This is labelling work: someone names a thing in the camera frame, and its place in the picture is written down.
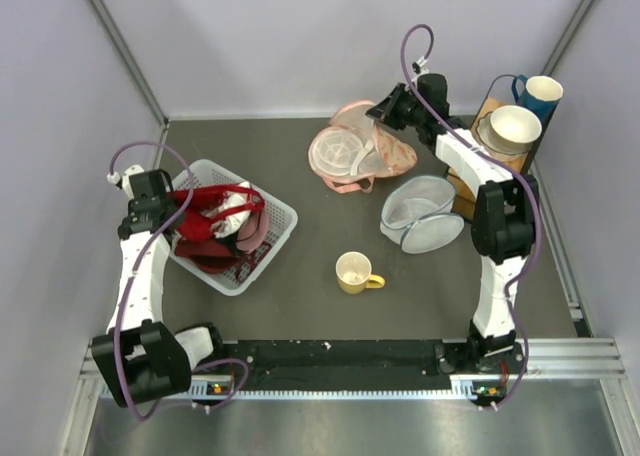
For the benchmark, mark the white garment in basket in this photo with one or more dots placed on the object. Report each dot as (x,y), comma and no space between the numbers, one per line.
(231,223)

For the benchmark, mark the blue white mug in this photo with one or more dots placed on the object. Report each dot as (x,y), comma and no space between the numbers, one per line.
(539,94)

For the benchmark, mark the yellow mug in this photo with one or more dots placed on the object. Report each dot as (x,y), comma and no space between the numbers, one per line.
(354,273)

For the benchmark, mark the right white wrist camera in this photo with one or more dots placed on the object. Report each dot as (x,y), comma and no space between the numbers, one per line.
(419,67)

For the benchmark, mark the white bowl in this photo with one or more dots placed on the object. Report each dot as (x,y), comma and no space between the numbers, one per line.
(509,130)

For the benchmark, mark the white plastic basket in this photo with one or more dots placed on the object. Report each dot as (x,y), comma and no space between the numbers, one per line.
(282,221)

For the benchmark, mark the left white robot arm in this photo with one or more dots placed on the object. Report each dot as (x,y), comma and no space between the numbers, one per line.
(139,358)

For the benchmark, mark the dark red bra in basket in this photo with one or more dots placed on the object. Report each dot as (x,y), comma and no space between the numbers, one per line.
(209,256)

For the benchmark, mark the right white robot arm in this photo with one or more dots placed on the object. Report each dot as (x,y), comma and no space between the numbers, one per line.
(506,223)

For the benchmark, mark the white mesh laundry bag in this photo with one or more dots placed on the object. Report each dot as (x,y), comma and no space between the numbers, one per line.
(418,215)

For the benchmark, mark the peach floral laundry bag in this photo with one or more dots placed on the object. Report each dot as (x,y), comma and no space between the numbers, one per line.
(353,151)

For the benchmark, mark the wooden black frame shelf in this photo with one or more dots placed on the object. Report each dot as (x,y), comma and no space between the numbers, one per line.
(520,163)

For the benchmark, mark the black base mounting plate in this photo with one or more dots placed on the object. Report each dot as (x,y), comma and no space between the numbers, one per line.
(357,365)

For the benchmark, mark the pink bra in basket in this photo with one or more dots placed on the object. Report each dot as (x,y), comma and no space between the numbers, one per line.
(253,232)

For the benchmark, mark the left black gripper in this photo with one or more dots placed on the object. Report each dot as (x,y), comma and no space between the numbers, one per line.
(172,204)

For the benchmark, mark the bright red bra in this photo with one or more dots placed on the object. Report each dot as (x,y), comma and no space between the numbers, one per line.
(196,225)

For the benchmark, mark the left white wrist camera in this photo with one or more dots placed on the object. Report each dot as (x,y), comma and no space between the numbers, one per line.
(118,179)

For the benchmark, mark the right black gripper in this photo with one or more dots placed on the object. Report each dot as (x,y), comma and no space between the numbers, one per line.
(385,110)

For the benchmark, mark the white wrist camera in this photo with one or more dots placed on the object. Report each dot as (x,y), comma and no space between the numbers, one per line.
(118,179)
(419,67)

